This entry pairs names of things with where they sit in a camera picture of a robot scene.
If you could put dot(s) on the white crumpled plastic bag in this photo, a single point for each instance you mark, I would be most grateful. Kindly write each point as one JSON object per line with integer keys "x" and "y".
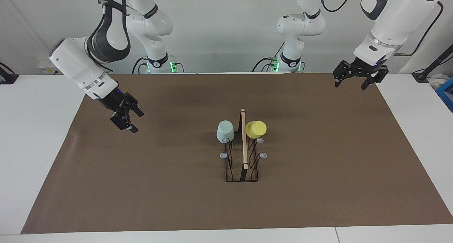
{"x": 437, "y": 82}

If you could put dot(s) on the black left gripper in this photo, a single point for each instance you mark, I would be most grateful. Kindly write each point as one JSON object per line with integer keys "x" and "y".
{"x": 364, "y": 67}

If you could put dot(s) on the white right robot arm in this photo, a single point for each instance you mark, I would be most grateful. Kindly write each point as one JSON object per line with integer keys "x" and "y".
{"x": 74, "y": 64}

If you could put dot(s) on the brown table mat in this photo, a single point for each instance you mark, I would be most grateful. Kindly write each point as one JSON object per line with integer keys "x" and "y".
{"x": 141, "y": 200}

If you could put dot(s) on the black pole stand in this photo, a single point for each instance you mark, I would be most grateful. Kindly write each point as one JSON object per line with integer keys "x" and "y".
{"x": 437, "y": 60}

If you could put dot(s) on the black clamp stand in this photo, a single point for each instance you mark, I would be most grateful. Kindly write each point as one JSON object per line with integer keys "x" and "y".
{"x": 9, "y": 78}

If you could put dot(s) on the white box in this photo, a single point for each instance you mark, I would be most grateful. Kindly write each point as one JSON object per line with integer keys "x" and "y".
{"x": 47, "y": 64}

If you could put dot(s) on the yellow plastic cup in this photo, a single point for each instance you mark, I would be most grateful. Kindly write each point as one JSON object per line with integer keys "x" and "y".
{"x": 255, "y": 129}

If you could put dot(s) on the pale green plastic cup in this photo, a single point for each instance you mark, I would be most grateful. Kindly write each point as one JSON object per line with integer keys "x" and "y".
{"x": 225, "y": 131}

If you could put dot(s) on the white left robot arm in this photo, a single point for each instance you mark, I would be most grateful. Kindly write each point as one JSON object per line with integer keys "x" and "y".
{"x": 400, "y": 20}

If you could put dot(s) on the blue box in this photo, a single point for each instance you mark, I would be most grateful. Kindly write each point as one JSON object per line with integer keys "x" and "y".
{"x": 446, "y": 94}

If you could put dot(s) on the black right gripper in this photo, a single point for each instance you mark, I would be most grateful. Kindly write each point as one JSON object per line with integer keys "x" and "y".
{"x": 111, "y": 100}

